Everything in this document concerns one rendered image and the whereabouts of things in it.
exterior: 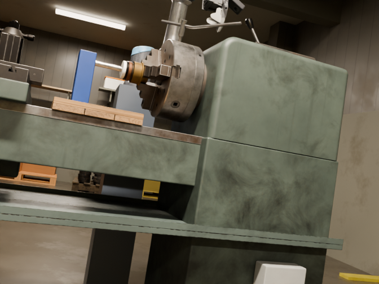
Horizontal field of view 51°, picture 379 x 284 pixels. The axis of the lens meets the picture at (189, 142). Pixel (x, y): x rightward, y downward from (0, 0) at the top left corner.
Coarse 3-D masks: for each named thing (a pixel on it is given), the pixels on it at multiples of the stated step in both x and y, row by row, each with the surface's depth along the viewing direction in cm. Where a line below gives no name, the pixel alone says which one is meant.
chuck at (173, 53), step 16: (176, 48) 147; (192, 48) 152; (176, 64) 144; (192, 64) 147; (176, 80) 144; (192, 80) 146; (160, 96) 153; (176, 96) 146; (160, 112) 151; (176, 112) 152
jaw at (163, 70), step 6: (144, 66) 151; (156, 66) 148; (162, 66) 144; (168, 66) 145; (174, 66) 145; (144, 72) 150; (150, 72) 149; (156, 72) 148; (162, 72) 144; (168, 72) 145; (174, 72) 144; (150, 78) 153; (156, 78) 151; (162, 78) 150
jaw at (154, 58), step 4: (152, 48) 163; (152, 52) 161; (156, 52) 162; (160, 52) 163; (148, 56) 159; (152, 56) 160; (156, 56) 161; (160, 56) 162; (144, 60) 157; (148, 60) 158; (152, 60) 159; (156, 60) 160; (160, 60) 161; (144, 64) 156; (148, 64) 157; (152, 64) 158; (156, 64) 159; (160, 64) 160
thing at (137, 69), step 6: (132, 66) 151; (138, 66) 151; (126, 72) 150; (132, 72) 151; (138, 72) 151; (126, 78) 152; (132, 78) 151; (138, 78) 152; (144, 78) 153; (138, 84) 154
